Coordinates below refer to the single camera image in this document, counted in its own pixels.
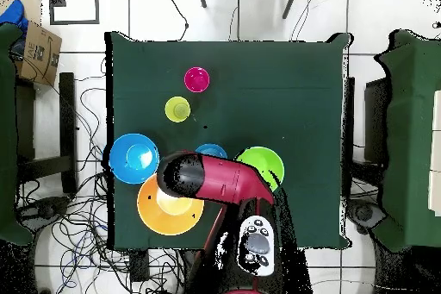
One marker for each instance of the small blue flat-bottomed bowl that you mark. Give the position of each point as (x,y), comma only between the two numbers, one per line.
(211,150)

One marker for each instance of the large green plastic bowl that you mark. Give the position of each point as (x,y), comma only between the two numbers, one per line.
(265,161)

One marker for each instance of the red plastic cup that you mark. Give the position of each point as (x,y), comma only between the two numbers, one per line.
(196,79)

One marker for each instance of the large yellow plastic bowl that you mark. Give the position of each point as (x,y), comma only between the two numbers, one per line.
(165,218)

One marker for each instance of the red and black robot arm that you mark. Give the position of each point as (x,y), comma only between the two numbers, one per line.
(224,180)

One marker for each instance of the yellow ribbed plastic cup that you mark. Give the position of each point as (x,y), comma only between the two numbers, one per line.
(177,109)

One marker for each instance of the large blue plastic bowl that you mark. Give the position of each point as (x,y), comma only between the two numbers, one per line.
(134,158)

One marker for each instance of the dark green tablecloth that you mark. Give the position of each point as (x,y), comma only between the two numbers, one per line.
(293,66)

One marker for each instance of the black floor box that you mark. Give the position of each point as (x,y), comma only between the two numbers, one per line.
(139,266)

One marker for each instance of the green cloth on side table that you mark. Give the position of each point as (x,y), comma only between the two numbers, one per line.
(7,135)
(410,135)

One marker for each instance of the printed cardboard box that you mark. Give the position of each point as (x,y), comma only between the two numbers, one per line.
(38,56)

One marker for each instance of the plain cardboard box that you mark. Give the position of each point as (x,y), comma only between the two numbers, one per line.
(32,7)

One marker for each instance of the blue bag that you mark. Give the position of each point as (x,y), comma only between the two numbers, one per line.
(13,14)

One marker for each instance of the black stool frame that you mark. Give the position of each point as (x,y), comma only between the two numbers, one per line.
(67,118)

